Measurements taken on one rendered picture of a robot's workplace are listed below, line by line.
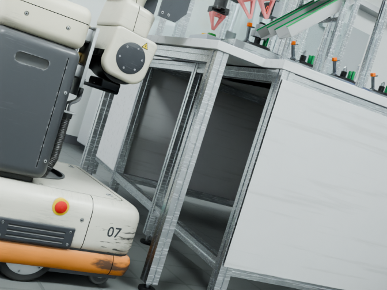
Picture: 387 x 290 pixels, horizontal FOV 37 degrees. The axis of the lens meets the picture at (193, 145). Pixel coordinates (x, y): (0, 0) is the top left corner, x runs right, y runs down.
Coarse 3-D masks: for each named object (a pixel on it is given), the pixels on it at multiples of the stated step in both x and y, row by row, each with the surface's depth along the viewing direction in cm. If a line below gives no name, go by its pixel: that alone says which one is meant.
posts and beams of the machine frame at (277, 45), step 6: (288, 0) 350; (294, 0) 349; (288, 6) 348; (294, 6) 350; (288, 12) 349; (384, 24) 354; (276, 36) 352; (276, 42) 350; (282, 42) 351; (378, 42) 355; (276, 48) 350; (372, 60) 356; (372, 66) 356; (366, 78) 356; (366, 84) 357
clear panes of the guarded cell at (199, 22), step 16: (160, 0) 340; (208, 0) 387; (192, 16) 385; (208, 16) 389; (336, 16) 389; (192, 32) 386; (304, 32) 418; (320, 32) 401; (304, 48) 415; (336, 48) 379; (320, 64) 391
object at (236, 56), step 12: (156, 36) 220; (168, 36) 212; (204, 48) 191; (216, 48) 182; (228, 48) 184; (180, 60) 266; (228, 60) 205; (240, 60) 194; (252, 60) 189; (264, 60) 192; (264, 84) 254
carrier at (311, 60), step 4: (304, 52) 268; (316, 52) 264; (300, 56) 269; (304, 56) 267; (312, 56) 269; (300, 60) 262; (304, 60) 268; (308, 60) 271; (312, 60) 268; (304, 64) 256; (308, 64) 262; (312, 64) 263
